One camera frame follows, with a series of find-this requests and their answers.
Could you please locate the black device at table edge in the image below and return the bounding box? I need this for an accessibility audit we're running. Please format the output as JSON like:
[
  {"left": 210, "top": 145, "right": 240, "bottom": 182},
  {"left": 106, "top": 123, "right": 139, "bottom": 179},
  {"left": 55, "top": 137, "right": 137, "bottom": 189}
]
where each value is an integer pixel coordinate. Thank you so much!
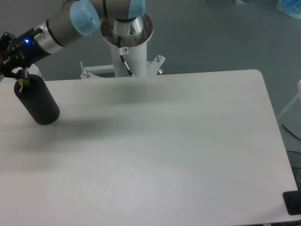
[{"left": 283, "top": 191, "right": 301, "bottom": 216}]

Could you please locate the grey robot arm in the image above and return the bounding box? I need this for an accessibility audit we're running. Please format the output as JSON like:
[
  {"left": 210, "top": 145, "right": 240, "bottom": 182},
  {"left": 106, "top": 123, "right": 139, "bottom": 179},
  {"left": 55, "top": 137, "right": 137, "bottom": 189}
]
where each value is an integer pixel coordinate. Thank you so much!
[{"left": 0, "top": 0, "right": 145, "bottom": 80}]

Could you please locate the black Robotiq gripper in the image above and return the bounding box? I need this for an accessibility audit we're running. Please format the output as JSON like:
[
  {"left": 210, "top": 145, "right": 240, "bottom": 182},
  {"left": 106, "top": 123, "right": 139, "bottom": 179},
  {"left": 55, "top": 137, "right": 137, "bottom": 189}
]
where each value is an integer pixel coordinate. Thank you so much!
[{"left": 0, "top": 32, "right": 50, "bottom": 80}]

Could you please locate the white frame at right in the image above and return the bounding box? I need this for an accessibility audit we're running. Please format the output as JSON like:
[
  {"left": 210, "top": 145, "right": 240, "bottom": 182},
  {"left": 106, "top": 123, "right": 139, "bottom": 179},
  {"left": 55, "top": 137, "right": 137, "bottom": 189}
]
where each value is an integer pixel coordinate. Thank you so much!
[{"left": 277, "top": 80, "right": 301, "bottom": 119}]

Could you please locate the blue plastic bag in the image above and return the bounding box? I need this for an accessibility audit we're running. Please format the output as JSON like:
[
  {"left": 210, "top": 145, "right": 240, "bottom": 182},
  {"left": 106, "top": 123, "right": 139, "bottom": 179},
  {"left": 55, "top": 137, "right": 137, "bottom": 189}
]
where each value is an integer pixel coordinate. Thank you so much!
[{"left": 276, "top": 0, "right": 301, "bottom": 19}]

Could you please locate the black cylindrical vase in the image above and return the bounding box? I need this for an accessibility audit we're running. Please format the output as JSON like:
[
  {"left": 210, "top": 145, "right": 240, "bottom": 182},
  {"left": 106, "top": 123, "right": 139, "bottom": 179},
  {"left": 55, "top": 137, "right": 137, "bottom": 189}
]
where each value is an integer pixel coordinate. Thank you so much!
[{"left": 14, "top": 74, "right": 60, "bottom": 125}]

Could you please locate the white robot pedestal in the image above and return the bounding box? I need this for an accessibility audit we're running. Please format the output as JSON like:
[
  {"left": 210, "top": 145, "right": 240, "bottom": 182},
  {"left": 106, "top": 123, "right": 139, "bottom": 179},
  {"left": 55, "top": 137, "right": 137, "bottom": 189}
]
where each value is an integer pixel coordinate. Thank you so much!
[{"left": 80, "top": 14, "right": 166, "bottom": 80}]

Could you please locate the black cable on floor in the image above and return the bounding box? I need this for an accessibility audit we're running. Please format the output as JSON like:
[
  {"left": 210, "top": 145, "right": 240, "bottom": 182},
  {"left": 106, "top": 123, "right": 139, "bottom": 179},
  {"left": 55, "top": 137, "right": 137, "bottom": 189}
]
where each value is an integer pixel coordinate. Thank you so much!
[{"left": 281, "top": 123, "right": 301, "bottom": 140}]

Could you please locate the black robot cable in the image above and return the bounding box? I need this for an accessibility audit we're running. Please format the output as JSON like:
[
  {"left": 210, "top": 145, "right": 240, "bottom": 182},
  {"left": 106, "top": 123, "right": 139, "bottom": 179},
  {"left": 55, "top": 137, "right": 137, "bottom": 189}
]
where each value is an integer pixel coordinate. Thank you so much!
[{"left": 117, "top": 35, "right": 135, "bottom": 77}]

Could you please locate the red tulip bouquet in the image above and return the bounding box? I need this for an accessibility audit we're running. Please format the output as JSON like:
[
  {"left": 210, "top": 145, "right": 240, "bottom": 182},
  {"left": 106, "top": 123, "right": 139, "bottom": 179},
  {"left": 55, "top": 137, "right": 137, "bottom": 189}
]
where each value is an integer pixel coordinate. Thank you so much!
[{"left": 0, "top": 55, "right": 34, "bottom": 93}]

